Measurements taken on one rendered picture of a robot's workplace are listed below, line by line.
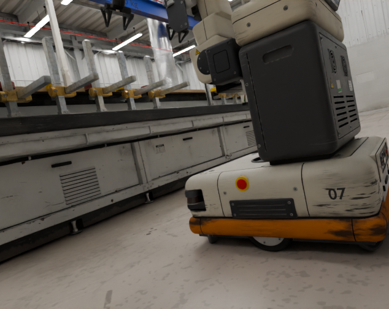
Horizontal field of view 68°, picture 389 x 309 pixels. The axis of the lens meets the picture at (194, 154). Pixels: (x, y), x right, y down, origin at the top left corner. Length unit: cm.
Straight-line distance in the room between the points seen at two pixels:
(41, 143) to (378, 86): 1104
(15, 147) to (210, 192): 99
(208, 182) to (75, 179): 112
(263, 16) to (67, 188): 149
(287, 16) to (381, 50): 1092
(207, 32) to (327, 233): 87
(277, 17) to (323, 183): 50
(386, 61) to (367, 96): 121
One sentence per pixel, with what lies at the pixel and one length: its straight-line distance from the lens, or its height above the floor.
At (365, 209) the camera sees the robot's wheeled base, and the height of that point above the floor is 15.
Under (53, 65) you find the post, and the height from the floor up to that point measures 97.
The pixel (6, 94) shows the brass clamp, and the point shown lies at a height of 81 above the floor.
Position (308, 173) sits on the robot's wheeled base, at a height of 25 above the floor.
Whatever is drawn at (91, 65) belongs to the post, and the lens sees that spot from 194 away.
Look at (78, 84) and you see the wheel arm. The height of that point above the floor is 83.
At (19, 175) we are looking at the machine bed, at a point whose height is 43.
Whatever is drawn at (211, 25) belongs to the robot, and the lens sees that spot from 128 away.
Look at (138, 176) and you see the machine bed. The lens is 231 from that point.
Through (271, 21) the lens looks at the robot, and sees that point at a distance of 98.
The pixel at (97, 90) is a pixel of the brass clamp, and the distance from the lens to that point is 190.
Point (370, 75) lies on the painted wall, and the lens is 1180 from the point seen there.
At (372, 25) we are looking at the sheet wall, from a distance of 1201.
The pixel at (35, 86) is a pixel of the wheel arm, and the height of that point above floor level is 79.
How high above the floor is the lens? 42
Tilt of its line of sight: 3 degrees down
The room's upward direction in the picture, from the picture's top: 12 degrees counter-clockwise
